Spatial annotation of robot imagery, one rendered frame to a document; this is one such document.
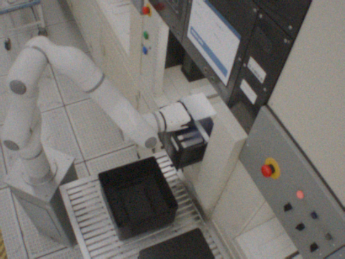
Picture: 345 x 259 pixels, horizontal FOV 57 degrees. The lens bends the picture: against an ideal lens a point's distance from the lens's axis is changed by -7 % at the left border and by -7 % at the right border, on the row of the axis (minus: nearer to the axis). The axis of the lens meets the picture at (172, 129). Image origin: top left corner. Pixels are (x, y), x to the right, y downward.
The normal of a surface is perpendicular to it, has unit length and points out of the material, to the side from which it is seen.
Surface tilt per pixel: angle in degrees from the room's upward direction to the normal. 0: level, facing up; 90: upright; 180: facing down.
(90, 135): 0
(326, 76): 90
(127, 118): 34
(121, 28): 0
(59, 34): 0
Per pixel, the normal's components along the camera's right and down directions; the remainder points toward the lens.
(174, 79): 0.10, -0.60
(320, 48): -0.90, 0.29
